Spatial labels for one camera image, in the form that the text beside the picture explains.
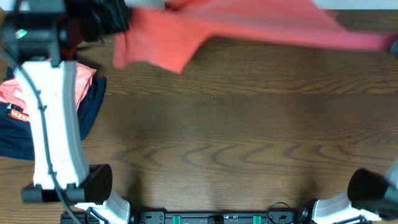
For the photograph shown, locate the red t-shirt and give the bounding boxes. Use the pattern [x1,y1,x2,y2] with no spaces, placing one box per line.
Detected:
[114,0,397,73]

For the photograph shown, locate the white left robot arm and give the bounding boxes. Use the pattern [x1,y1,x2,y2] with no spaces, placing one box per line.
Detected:
[1,0,136,223]

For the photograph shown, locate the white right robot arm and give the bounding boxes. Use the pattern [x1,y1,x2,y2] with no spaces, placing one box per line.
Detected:
[298,161,397,224]

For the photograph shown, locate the folded pink shirt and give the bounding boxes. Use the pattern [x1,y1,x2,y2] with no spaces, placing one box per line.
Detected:
[1,63,96,114]

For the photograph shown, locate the folded navy Maxxis shirt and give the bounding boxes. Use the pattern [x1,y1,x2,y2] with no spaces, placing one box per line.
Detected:
[1,74,106,161]

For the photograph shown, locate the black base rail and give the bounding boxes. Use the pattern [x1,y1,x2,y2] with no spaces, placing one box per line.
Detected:
[135,210,299,224]

